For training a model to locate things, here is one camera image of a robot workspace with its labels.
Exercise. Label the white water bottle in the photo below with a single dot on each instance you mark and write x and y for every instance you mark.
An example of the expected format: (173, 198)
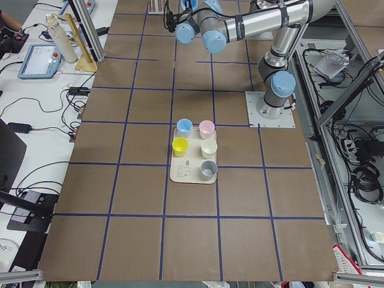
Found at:
(58, 35)

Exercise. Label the pale green plastic cup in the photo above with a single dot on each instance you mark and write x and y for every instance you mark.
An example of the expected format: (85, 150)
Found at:
(209, 148)

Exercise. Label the pink plastic cup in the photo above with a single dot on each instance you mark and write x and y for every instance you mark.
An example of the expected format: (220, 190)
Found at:
(206, 129)

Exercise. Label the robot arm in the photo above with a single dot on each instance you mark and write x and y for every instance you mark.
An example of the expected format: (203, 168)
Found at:
(287, 18)

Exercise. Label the yellow plastic cup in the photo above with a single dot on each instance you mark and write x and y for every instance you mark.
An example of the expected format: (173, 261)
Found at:
(180, 146)

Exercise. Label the blue cup on tray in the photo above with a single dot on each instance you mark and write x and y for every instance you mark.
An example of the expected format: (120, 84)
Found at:
(183, 128)

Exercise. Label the aluminium frame post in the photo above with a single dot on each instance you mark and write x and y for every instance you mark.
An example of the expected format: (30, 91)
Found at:
(85, 22)

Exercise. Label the black power adapter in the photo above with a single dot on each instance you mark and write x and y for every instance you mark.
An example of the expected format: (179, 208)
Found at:
(20, 127)

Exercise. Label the cream plastic tray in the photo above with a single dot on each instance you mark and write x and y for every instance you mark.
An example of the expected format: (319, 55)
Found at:
(187, 168)

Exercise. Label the teach pendant tablet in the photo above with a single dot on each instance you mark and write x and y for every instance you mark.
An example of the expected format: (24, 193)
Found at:
(41, 62)

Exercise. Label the grey plastic cup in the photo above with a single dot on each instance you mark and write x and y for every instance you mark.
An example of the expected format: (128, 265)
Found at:
(208, 169)

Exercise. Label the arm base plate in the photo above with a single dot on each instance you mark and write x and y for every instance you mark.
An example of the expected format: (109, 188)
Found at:
(260, 115)

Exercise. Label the wooden stand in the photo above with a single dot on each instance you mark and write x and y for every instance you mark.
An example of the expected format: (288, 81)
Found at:
(86, 62)

